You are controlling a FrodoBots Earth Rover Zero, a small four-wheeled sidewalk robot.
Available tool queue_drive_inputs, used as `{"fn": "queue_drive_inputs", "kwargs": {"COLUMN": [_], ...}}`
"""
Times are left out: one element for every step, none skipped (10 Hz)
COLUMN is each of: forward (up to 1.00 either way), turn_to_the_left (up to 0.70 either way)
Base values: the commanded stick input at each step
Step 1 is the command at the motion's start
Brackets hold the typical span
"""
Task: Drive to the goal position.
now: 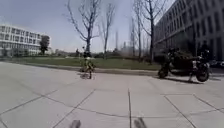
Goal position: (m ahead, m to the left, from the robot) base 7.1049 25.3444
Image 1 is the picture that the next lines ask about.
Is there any grass lawn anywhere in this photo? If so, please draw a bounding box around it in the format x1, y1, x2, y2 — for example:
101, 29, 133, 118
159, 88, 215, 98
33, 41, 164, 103
6, 56, 162, 71

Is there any low concrete kerb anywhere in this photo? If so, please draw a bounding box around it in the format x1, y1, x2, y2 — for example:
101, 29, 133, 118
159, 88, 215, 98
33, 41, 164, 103
19, 61, 224, 78

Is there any person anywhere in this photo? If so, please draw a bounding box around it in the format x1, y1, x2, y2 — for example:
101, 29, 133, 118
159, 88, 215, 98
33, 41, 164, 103
79, 50, 96, 80

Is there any grey concrete slab pavement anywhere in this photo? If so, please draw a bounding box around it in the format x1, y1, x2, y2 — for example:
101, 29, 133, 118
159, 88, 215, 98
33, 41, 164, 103
0, 61, 224, 128

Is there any row of bare trees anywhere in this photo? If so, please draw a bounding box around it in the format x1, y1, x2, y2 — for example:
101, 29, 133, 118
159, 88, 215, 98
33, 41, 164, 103
65, 0, 169, 65

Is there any robot's own part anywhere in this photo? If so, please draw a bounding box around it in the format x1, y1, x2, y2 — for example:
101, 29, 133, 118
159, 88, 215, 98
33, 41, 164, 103
68, 119, 82, 128
133, 117, 148, 128

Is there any dark motorcycle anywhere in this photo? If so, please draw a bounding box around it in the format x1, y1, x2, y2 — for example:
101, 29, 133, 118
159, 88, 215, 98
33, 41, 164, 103
157, 47, 212, 84

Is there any dark leafy tree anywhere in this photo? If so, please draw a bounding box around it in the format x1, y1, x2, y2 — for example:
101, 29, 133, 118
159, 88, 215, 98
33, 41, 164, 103
38, 34, 51, 56

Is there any large grey office building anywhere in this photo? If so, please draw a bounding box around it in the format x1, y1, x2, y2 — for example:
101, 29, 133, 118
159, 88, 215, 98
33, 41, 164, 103
153, 0, 224, 62

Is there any white low building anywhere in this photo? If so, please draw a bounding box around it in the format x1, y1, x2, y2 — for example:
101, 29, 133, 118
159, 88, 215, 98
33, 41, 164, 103
0, 24, 52, 57

